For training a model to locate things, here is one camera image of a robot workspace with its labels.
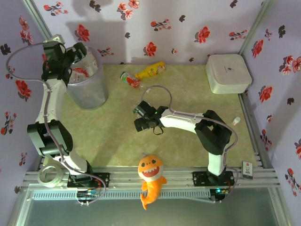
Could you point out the aluminium corner post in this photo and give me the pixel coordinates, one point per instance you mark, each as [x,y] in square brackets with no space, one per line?
[255,26]
[40,26]

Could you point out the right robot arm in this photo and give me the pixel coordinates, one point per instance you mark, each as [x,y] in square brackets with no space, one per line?
[211,136]

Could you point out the tiny white bottle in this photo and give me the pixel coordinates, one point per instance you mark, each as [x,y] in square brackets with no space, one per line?
[236,120]

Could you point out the aluminium frame rail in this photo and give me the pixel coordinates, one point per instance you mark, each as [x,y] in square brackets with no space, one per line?
[129,179]

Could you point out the clear tape roll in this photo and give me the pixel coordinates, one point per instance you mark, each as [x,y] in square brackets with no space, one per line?
[42,179]

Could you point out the transparent plastic bin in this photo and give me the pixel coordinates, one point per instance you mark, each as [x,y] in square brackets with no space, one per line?
[89,91]

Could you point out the white label card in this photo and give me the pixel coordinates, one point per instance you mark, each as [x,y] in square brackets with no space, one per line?
[248,170]

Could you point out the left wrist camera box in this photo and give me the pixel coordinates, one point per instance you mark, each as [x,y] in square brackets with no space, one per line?
[57,38]

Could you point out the orange shark plush toy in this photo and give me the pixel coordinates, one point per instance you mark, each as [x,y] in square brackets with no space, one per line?
[150,169]

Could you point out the white lidded plastic box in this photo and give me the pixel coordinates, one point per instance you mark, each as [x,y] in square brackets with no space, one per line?
[227,73]

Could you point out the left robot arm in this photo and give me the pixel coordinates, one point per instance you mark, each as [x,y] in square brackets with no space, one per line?
[50,139]

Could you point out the bottle with red green label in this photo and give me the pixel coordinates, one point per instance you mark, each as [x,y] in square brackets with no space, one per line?
[130,80]

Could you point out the yellow plastic bottle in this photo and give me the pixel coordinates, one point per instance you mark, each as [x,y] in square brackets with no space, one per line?
[150,70]

